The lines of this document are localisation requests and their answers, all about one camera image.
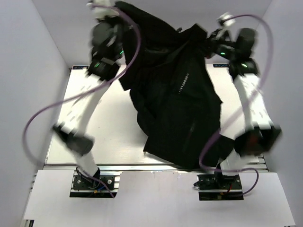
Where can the black zip jacket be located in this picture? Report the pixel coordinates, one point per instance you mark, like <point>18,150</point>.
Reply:
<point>176,103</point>

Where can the blue corner label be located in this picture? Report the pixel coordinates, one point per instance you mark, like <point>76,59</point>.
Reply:
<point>81,67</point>
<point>223,65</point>

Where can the blue right corner label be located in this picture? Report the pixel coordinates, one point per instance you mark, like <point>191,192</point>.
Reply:
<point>223,65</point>

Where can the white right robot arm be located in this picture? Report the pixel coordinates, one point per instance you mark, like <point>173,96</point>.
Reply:
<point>260,133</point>

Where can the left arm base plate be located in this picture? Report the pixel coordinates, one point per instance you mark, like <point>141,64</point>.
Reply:
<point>82,188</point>

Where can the aluminium front table rail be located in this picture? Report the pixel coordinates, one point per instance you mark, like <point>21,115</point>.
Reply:
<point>262,168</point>

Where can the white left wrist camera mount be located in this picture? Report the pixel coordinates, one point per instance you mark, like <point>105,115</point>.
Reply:
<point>102,9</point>

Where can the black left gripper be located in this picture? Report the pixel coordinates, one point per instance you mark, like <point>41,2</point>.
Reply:
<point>109,19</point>

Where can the blue left corner label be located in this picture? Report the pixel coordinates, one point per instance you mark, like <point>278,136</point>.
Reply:
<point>81,67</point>

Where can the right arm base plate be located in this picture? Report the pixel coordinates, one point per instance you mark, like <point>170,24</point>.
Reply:
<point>217,187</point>

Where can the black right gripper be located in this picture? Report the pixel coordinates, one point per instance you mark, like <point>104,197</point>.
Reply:
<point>214,38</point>

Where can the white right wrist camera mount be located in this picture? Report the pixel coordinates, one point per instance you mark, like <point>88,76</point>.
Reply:
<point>226,20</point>

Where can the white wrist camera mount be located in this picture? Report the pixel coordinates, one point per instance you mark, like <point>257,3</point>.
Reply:
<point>102,9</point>
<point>226,20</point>

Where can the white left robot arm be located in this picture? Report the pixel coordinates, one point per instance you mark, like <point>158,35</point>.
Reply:
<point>104,66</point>

